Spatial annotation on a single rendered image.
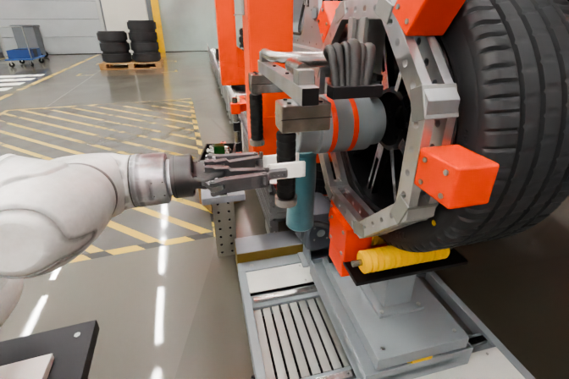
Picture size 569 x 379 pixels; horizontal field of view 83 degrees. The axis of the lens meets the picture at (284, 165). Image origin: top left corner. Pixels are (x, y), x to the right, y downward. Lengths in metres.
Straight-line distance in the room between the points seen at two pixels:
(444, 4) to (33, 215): 0.61
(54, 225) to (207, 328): 1.08
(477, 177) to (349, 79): 0.25
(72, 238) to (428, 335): 0.99
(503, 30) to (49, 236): 0.67
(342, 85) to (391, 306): 0.82
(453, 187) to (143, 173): 0.47
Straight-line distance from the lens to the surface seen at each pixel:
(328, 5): 0.98
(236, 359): 1.31
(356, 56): 0.57
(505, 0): 0.71
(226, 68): 3.14
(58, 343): 1.14
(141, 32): 9.00
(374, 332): 1.11
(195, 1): 13.69
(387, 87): 0.86
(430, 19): 0.62
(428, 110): 0.57
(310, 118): 0.55
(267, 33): 1.20
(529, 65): 0.65
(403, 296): 1.18
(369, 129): 0.76
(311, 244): 1.31
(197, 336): 1.40
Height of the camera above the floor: 1.08
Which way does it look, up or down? 24 degrees down
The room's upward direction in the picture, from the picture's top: straight up
